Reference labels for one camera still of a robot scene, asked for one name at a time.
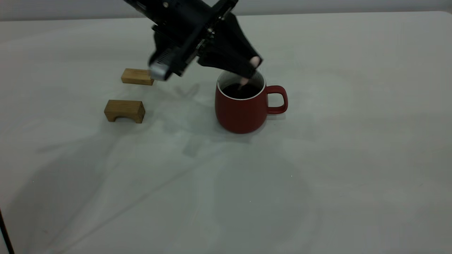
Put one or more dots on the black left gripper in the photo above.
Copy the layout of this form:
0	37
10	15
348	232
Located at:
194	21

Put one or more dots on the red ceramic mug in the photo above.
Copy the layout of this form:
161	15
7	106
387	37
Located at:
240	116

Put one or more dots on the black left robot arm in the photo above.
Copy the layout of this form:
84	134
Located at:
148	5

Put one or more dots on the flat rectangular wooden block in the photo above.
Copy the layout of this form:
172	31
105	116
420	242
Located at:
136	77

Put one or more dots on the arched wooden block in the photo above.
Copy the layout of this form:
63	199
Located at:
132	110

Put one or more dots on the left wrist camera silver lens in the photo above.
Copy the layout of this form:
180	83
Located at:
169	56

